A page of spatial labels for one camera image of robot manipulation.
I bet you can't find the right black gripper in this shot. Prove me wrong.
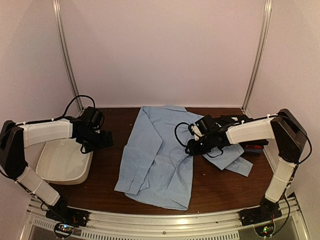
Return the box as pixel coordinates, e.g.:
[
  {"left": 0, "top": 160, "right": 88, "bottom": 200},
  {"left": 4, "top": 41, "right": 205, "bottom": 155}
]
[{"left": 185, "top": 134, "right": 215, "bottom": 156}]

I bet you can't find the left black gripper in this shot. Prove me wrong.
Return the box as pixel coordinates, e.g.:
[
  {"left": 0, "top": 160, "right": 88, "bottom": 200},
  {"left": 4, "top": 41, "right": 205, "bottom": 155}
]
[{"left": 79, "top": 129, "right": 114, "bottom": 153}]

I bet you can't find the light blue long sleeve shirt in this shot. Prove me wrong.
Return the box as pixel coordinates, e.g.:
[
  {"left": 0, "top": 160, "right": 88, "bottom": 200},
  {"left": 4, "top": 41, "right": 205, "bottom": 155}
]
[{"left": 114, "top": 104, "right": 254, "bottom": 212}]

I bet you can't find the white plastic tub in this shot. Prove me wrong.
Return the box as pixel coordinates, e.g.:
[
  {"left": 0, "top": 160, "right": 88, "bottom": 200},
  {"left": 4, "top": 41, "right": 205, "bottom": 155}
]
[{"left": 35, "top": 139, "right": 93, "bottom": 185}]

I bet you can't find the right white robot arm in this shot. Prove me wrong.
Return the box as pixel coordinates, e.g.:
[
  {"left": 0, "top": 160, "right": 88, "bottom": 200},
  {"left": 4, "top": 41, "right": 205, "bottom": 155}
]
[{"left": 183, "top": 108, "right": 311, "bottom": 221}]

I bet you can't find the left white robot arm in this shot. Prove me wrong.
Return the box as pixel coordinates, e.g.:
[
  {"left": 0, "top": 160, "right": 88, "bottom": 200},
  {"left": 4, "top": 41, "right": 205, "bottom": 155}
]
[{"left": 0, "top": 106, "right": 114, "bottom": 222}]

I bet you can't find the folded blue checked shirt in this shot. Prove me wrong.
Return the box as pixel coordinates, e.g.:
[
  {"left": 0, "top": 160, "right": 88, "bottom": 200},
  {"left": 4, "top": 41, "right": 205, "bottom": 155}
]
[{"left": 244, "top": 148, "right": 264, "bottom": 154}]

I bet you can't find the folded black shirt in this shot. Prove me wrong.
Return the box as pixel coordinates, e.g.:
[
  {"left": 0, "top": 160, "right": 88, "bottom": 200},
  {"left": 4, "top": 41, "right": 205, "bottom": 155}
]
[{"left": 215, "top": 113, "right": 270, "bottom": 146}]

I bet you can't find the left circuit board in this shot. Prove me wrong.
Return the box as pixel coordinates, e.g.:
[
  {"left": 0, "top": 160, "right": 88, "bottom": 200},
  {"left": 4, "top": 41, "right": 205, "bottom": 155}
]
[{"left": 53, "top": 222, "right": 76, "bottom": 239}]

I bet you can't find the circuit board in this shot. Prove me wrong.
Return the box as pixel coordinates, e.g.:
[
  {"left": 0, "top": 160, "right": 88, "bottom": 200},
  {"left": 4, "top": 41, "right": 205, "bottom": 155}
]
[
  {"left": 53, "top": 222, "right": 76, "bottom": 239},
  {"left": 254, "top": 223, "right": 275, "bottom": 238}
]

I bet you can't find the right circuit board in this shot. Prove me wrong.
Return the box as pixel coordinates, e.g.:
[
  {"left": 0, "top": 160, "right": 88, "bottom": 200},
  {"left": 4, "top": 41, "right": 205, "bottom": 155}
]
[{"left": 254, "top": 223, "right": 275, "bottom": 238}]

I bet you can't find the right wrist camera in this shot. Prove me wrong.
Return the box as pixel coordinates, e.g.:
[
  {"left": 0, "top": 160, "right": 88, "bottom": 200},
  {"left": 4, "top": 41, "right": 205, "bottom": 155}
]
[{"left": 188, "top": 123, "right": 203, "bottom": 141}]

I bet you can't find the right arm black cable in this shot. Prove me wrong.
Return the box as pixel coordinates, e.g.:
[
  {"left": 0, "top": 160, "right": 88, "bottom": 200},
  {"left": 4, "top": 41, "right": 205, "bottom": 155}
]
[{"left": 174, "top": 121, "right": 196, "bottom": 148}]

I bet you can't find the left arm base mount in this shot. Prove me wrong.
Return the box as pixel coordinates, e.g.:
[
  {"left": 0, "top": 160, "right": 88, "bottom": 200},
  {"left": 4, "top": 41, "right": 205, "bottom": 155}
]
[{"left": 45, "top": 199, "right": 90, "bottom": 227}]

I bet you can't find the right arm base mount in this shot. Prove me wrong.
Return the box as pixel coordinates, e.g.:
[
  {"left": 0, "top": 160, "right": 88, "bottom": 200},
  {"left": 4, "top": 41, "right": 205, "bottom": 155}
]
[{"left": 239, "top": 197, "right": 282, "bottom": 226}]

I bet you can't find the left aluminium frame post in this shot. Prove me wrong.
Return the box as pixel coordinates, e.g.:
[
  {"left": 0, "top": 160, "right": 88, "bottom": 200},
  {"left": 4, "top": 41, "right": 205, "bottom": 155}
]
[{"left": 52, "top": 0, "right": 80, "bottom": 97}]

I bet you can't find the aluminium frame post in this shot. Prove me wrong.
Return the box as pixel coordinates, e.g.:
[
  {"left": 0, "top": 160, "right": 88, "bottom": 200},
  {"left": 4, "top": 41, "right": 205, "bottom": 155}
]
[
  {"left": 241, "top": 0, "right": 273, "bottom": 114},
  {"left": 52, "top": 0, "right": 80, "bottom": 97}
]

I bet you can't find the right aluminium frame post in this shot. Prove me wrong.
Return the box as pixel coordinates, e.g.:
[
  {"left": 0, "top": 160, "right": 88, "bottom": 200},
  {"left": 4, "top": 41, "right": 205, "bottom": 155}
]
[{"left": 241, "top": 0, "right": 273, "bottom": 114}]

